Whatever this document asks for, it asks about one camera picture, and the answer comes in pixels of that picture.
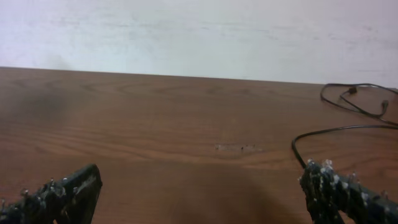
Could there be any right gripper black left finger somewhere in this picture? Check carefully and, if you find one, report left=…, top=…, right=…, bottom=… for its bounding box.
left=1, top=164, right=103, bottom=224

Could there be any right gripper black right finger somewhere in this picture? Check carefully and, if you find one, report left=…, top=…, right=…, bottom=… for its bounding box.
left=299, top=159, right=397, bottom=224

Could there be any black blue-tipped USB cable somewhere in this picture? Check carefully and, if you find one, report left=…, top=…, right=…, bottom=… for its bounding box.
left=291, top=124, right=398, bottom=169

